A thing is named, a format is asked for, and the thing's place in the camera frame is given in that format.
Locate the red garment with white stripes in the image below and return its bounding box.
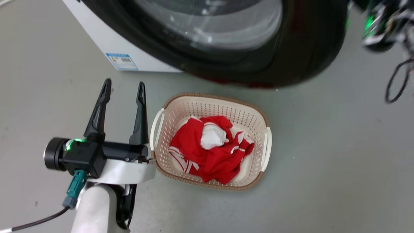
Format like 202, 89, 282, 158
168, 116, 255, 185

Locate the black cable with teal connector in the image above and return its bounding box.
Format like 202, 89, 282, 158
0, 170, 88, 232

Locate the white washing machine body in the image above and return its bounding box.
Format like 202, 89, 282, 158
61, 0, 182, 72

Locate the blue energy label sticker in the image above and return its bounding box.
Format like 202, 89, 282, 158
105, 53, 139, 71

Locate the cream perforated laundry basket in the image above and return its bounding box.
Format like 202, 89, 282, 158
149, 93, 272, 191

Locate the black round washing machine door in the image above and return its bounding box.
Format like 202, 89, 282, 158
81, 0, 350, 89

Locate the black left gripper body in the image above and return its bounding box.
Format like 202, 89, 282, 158
44, 137, 151, 178

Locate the thin black looped cable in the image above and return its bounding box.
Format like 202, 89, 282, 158
385, 56, 414, 104

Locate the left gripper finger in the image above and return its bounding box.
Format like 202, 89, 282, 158
84, 78, 112, 143
129, 82, 149, 145

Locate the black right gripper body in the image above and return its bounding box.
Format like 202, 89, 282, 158
351, 0, 414, 53

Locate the white crumpled garment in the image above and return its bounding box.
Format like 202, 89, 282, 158
200, 123, 230, 150

